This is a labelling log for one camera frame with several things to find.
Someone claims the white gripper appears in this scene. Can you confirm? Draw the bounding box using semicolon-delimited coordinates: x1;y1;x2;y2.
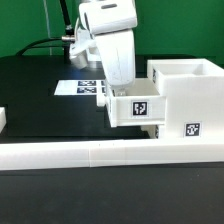
95;29;135;89

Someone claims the white drawer tray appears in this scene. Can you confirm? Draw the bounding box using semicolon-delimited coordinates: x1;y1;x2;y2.
96;78;166;127
141;125;165;139

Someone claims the white drawer cabinet box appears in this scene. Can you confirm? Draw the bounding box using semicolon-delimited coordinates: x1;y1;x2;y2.
147;59;224;139

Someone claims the white front drawer tray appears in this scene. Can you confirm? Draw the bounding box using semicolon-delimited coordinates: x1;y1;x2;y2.
141;125;165;139

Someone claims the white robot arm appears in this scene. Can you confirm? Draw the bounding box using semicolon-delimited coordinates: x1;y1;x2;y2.
69;0;137;89

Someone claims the fiducial marker sheet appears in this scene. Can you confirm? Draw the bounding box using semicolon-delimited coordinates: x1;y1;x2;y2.
54;80;105;96

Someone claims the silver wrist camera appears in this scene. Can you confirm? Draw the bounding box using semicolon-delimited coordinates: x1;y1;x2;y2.
69;19;96;59

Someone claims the black upright cable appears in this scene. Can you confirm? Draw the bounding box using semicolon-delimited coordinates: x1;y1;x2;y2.
59;0;76;38

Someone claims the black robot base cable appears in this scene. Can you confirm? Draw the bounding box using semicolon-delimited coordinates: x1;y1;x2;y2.
14;35;76;57

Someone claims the white left fence rail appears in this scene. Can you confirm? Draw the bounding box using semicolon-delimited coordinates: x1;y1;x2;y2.
0;107;6;133

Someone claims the white fence rail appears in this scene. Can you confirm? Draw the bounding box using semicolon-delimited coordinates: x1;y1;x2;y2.
0;138;224;171
0;107;6;133

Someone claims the white front fence rail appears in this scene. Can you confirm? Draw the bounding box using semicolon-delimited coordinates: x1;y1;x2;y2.
0;138;224;171

